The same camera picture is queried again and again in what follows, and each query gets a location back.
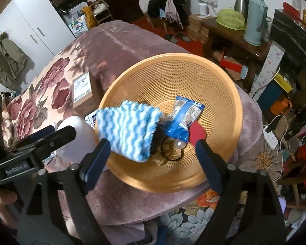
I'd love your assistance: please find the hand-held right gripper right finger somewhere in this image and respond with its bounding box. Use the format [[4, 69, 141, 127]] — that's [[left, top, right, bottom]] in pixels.
[[194, 138, 287, 245]]

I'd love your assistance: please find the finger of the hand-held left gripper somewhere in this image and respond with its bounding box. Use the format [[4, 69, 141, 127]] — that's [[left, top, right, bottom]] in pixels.
[[14, 125, 56, 150], [14, 126, 77, 165]]

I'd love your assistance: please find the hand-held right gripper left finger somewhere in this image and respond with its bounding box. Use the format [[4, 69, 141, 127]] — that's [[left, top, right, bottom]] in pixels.
[[15, 138, 111, 245]]

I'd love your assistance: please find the red makeup sponge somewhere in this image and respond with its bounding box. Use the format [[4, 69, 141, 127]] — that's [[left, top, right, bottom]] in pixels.
[[189, 122, 207, 145]]

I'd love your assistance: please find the black hair tie with pearl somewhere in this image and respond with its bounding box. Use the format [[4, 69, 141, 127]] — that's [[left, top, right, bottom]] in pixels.
[[160, 136, 188, 162]]

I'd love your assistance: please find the blue white striped cloth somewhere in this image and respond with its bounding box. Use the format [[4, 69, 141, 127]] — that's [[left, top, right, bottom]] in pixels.
[[95, 101, 164, 163]]

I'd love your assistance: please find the blue wet wipe packet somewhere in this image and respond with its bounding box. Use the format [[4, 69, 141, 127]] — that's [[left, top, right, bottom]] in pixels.
[[164, 96, 204, 142]]

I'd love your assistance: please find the orange plastic basket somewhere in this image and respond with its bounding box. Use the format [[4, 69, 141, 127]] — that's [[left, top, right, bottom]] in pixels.
[[98, 53, 243, 194]]

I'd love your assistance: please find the person's left hand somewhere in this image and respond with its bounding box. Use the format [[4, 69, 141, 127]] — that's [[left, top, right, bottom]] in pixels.
[[0, 191, 18, 225]]

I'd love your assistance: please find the white lidded plastic jar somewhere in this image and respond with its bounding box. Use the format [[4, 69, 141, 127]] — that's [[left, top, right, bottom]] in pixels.
[[51, 116, 99, 164]]

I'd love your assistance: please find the navy white tissue pack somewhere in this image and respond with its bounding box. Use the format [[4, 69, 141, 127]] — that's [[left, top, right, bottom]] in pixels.
[[85, 109, 99, 130]]

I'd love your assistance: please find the cardboard box with label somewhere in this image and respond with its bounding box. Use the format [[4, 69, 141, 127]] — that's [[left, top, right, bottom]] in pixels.
[[72, 72, 102, 110]]

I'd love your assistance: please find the panda plush toy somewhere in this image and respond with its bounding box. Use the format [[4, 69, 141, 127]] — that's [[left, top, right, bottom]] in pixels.
[[0, 90, 17, 100]]

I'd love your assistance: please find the white power strip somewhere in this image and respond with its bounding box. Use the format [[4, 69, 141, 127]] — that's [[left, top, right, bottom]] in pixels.
[[263, 128, 279, 150]]

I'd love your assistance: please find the olive green jacket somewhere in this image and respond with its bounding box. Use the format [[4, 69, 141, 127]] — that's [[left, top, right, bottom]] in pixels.
[[0, 32, 28, 90]]

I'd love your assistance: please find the orange plastic container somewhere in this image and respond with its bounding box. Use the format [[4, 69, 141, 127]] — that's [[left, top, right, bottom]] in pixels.
[[269, 97, 292, 116]]

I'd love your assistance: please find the red cardboard box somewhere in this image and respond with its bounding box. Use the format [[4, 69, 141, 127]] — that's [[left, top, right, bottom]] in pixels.
[[220, 56, 248, 73]]

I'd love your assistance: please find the yellow plastic crate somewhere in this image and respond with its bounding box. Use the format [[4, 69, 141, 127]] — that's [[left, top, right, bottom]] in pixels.
[[273, 71, 294, 92]]

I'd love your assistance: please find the white printed shopping bag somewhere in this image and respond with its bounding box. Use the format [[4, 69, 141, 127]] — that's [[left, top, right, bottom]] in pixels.
[[66, 14, 88, 39]]

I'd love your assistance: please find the floral patterned cloth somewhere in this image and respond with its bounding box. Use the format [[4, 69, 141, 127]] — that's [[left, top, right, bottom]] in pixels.
[[255, 42, 286, 92]]

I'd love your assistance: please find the white wardrobe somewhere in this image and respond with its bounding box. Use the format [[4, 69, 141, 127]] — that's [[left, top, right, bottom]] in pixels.
[[0, 0, 77, 92]]

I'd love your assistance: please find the yellow bag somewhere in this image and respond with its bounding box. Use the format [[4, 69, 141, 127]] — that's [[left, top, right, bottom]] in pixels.
[[82, 6, 99, 28]]

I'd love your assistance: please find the wooden side table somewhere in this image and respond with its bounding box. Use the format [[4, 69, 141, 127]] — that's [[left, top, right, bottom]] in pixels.
[[201, 17, 272, 92]]

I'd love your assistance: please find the dark slipper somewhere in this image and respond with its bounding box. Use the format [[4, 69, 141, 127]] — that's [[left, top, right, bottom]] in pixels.
[[164, 33, 179, 43], [175, 33, 192, 42]]

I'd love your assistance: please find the stack of small cardboard boxes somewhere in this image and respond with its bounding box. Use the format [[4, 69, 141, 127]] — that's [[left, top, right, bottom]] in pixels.
[[187, 14, 215, 41]]

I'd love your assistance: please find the green mesh food cover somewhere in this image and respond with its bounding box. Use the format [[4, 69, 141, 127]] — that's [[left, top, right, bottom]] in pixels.
[[216, 8, 246, 30]]

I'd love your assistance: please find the black marble cabinet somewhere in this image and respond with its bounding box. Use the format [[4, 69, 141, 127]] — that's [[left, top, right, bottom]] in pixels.
[[269, 8, 306, 97]]

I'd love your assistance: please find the grey green thermos flask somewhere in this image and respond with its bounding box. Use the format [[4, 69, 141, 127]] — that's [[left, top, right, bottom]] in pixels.
[[243, 0, 269, 47]]

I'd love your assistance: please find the white electric kettle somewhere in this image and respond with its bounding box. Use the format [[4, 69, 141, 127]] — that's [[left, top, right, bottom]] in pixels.
[[198, 2, 210, 16]]

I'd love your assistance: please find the stainless steel kettle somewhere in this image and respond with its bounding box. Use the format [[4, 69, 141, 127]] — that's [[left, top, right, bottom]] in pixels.
[[234, 0, 250, 18]]

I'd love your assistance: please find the pile of clothes on chair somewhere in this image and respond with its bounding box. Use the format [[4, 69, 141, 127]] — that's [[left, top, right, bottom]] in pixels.
[[139, 0, 189, 28]]

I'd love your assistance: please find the flat red box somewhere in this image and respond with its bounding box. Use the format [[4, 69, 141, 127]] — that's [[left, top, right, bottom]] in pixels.
[[283, 2, 303, 14]]

